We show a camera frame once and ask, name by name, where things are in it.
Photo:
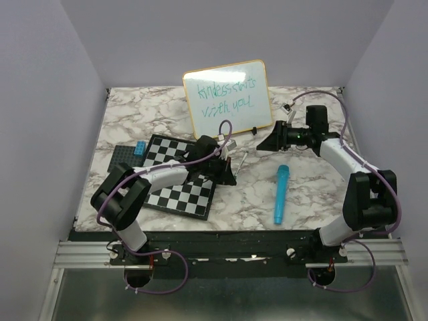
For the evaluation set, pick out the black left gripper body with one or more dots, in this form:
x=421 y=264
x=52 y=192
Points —
x=215 y=166

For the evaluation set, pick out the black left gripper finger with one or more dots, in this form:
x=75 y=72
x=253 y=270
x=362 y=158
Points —
x=228 y=170
x=220 y=179

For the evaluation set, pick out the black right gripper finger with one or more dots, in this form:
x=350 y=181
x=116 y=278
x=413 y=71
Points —
x=270 y=137
x=269 y=145

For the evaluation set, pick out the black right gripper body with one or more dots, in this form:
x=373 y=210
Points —
x=286 y=126

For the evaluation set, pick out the white green whiteboard marker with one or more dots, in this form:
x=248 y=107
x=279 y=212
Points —
x=241 y=163

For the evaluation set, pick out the yellow framed whiteboard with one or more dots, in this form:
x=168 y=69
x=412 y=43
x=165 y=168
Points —
x=234 y=92

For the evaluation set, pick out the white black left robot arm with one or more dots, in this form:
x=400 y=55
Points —
x=120 y=197

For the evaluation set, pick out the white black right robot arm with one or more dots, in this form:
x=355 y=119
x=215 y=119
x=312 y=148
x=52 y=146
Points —
x=371 y=197

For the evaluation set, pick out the blue toy microphone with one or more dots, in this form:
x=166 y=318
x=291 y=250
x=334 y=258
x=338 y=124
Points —
x=283 y=174

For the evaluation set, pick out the black white chessboard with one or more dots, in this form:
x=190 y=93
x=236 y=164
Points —
x=193 y=199

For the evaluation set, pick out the blue lego brick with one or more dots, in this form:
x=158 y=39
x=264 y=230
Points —
x=139 y=149

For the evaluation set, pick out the dark grey lego baseplate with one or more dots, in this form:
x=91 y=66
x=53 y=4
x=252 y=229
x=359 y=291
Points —
x=124 y=154

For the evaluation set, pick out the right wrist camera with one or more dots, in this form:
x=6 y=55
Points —
x=288 y=108

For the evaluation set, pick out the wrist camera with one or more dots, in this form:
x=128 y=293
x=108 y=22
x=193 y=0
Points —
x=228 y=146
x=288 y=108

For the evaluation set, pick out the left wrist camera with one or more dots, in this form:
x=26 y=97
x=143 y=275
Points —
x=228 y=146

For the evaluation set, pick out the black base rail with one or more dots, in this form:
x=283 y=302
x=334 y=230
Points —
x=236 y=254

